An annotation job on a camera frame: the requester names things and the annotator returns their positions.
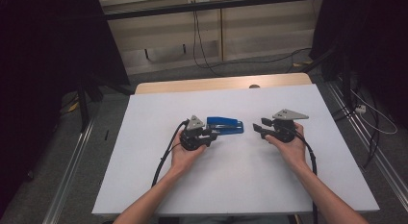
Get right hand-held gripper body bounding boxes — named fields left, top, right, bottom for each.
left=271, top=109, right=310, bottom=144

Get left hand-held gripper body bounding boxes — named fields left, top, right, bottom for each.
left=179, top=114, right=213, bottom=152

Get blue stapler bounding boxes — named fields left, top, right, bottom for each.
left=206, top=116, right=244, bottom=137

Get person's left hand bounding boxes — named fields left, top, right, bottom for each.
left=170, top=129, right=208, bottom=177

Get person's right hand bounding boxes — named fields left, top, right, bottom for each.
left=265, top=122, right=308, bottom=170

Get white table cover sheet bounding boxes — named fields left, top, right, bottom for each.
left=91, top=84, right=380, bottom=217

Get person's grey trousers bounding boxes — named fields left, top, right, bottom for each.
left=160, top=214, right=302, bottom=224

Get beige wooden cabinet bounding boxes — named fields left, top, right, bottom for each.
left=107, top=0, right=321, bottom=76

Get black metal stand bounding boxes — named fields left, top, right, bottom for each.
left=76, top=74, right=136, bottom=134

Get black metal bar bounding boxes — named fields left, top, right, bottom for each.
left=102, top=0, right=323, bottom=21

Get black curtain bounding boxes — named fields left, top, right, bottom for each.
left=0, top=0, right=131, bottom=212
left=309, top=0, right=408, bottom=129

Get left hand-held gripper cable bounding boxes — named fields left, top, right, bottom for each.
left=151, top=118, right=191, bottom=188

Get hand-held gripper cable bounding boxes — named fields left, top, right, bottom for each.
left=293, top=129, right=319, bottom=224
left=151, top=118, right=191, bottom=188

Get right hand-held gripper cable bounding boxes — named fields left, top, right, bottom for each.
left=293, top=129, right=319, bottom=224

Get black floor cable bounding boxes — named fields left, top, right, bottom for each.
left=220, top=47, right=313, bottom=67

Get black cable bundle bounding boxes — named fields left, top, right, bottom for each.
left=331, top=73, right=381, bottom=169

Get black hanging cable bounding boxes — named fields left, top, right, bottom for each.
left=191, top=1, right=225, bottom=78

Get white cable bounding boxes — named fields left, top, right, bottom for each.
left=349, top=88, right=398, bottom=136

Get aluminium floor rail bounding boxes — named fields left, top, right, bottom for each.
left=42, top=117, right=95, bottom=224
left=326, top=81, right=408, bottom=203

